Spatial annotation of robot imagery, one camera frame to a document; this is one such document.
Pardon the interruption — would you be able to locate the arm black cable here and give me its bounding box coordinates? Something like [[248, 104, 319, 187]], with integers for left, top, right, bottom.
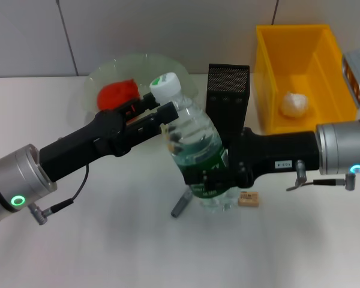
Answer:
[[305, 173, 358, 191], [28, 163, 90, 226]]

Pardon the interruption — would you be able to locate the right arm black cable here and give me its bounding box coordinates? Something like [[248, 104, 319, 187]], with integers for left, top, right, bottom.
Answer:
[[305, 173, 358, 191]]

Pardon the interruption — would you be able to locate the black mesh pen holder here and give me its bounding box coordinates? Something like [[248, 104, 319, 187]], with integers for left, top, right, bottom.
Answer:
[[206, 63, 251, 142]]

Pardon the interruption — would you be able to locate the grey marker pen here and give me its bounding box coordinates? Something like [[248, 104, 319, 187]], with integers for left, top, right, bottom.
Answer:
[[170, 188, 193, 218]]

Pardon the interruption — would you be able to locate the yellow plastic bin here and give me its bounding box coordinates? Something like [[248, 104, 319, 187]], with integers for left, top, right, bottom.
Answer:
[[256, 24, 358, 135]]

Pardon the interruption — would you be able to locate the white paper ball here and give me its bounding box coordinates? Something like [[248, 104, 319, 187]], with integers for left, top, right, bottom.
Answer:
[[280, 92, 310, 119]]

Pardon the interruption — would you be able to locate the clear water bottle green label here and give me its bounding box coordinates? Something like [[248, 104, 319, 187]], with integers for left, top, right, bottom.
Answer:
[[149, 71, 238, 214]]

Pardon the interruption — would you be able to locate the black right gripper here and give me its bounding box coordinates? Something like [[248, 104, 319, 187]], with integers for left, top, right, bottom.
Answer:
[[182, 127, 319, 196]]

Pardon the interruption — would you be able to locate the tan eraser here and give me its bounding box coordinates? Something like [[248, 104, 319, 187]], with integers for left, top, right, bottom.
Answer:
[[238, 191, 260, 208]]

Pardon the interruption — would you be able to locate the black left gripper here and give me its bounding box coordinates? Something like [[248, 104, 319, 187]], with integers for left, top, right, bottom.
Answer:
[[38, 91, 180, 184]]

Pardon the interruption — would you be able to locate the green glass fruit plate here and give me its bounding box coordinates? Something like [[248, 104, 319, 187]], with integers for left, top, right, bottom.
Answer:
[[80, 53, 199, 151]]

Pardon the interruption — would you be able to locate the orange fruit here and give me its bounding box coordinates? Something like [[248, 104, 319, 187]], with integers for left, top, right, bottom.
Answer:
[[97, 79, 140, 121]]

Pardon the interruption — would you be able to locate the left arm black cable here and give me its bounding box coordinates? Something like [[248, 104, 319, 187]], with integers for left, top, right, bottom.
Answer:
[[28, 163, 90, 226]]

